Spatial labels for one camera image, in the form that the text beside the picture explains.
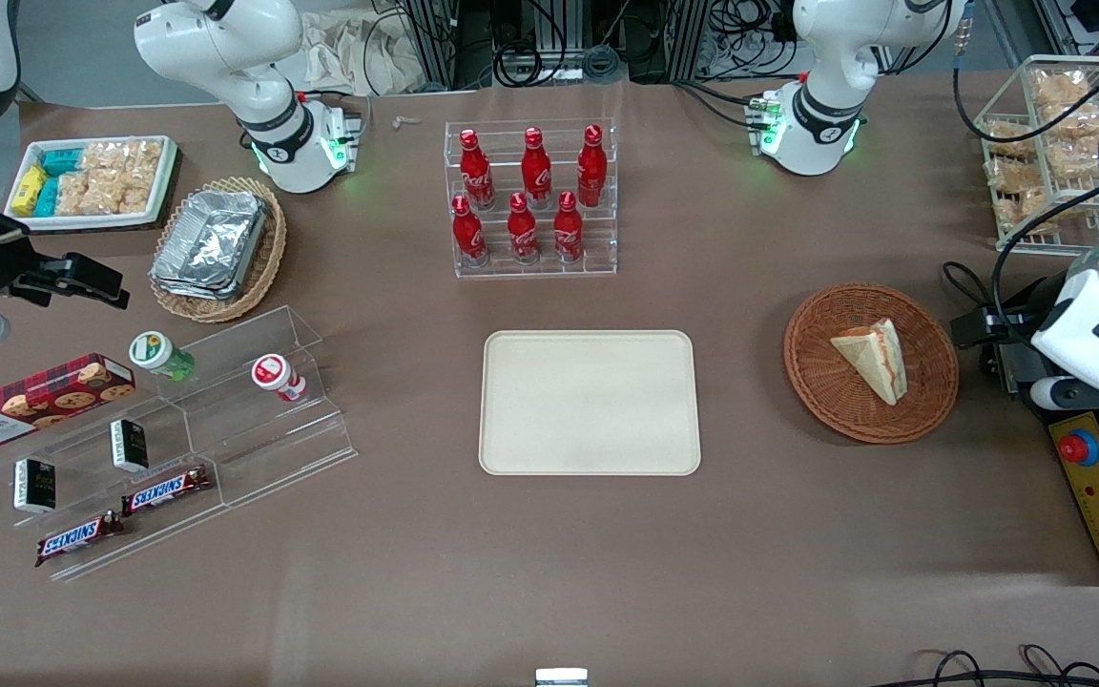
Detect beige cloth bag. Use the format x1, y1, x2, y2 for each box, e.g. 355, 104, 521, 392
300, 8, 428, 97

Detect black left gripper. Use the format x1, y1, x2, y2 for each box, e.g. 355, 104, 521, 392
949, 281, 1052, 349

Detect stacked aluminium foil trays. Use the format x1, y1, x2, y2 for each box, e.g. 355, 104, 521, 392
149, 189, 270, 302

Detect yellow snack packet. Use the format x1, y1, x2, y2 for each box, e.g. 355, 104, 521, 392
11, 164, 48, 217

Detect red capped drink bottle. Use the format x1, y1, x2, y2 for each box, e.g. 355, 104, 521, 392
251, 353, 309, 405

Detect brown round wicker basket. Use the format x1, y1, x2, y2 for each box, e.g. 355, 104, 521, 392
783, 283, 961, 446

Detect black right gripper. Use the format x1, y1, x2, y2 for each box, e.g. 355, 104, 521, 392
0, 210, 131, 311

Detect red tartan cookie box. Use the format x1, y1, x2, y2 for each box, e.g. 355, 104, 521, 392
0, 353, 138, 452

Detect clear rice cracker bag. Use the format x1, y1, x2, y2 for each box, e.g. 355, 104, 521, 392
80, 140, 165, 182
54, 170, 153, 217

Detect black floor cables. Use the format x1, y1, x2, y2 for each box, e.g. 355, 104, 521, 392
893, 646, 1099, 687

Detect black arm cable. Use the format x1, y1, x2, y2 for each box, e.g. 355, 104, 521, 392
950, 14, 1099, 287

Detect clear acrylic stepped shelf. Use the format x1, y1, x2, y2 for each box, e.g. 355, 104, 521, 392
0, 305, 360, 584

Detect red cola bottle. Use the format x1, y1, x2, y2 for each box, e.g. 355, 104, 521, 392
552, 190, 586, 263
451, 194, 489, 267
576, 124, 609, 209
507, 192, 542, 265
459, 129, 496, 211
520, 126, 554, 209

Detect black base cables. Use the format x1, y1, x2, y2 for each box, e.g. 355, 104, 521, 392
672, 80, 772, 131

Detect cream rectangular tray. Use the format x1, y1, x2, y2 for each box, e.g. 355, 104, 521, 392
478, 329, 703, 477

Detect triangular sandwich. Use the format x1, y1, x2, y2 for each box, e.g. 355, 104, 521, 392
830, 318, 909, 406

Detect black appliance cable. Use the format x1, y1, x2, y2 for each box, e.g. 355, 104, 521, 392
940, 260, 1001, 327

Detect white wire rack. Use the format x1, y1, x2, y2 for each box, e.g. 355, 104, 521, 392
974, 55, 1099, 257

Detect clear acrylic bottle rack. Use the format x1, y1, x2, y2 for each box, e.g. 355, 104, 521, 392
443, 117, 619, 280

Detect black table appliance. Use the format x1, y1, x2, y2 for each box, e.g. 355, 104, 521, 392
979, 277, 1099, 573

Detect clear fried snack bag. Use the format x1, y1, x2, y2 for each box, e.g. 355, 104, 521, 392
1044, 101, 1099, 140
1030, 70, 1090, 107
985, 156, 1047, 193
1046, 136, 1099, 182
992, 186, 1054, 236
985, 119, 1038, 159

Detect aluminium frame rack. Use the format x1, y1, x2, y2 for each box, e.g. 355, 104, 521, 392
397, 0, 798, 89

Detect green capped drink bottle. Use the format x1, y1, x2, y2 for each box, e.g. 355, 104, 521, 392
128, 330, 197, 384

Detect small black box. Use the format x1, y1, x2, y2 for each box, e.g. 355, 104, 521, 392
110, 418, 151, 474
13, 458, 58, 515

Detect white rectangular snack tray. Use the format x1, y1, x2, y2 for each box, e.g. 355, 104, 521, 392
4, 135, 179, 233

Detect light oval wicker basket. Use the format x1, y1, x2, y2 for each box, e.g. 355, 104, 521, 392
148, 177, 288, 324

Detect brown Snickers bar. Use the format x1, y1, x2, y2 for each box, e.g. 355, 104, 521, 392
120, 465, 215, 517
34, 510, 127, 570

